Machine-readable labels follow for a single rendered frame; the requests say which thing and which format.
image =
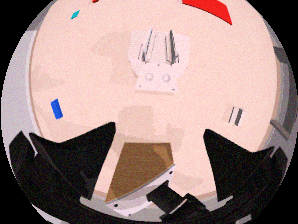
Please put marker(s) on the red rectangular plate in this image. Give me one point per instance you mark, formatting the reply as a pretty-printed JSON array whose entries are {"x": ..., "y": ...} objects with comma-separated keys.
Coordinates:
[{"x": 214, "y": 7}]

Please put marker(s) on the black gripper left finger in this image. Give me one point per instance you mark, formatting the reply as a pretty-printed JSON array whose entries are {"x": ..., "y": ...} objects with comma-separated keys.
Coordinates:
[{"x": 80, "y": 159}]

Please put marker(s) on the small blue block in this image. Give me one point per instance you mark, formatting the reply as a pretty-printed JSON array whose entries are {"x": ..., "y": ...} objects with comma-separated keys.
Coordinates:
[{"x": 56, "y": 108}]

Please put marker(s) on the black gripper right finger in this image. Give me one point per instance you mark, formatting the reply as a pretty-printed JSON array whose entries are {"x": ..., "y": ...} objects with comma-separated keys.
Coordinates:
[{"x": 231, "y": 165}]

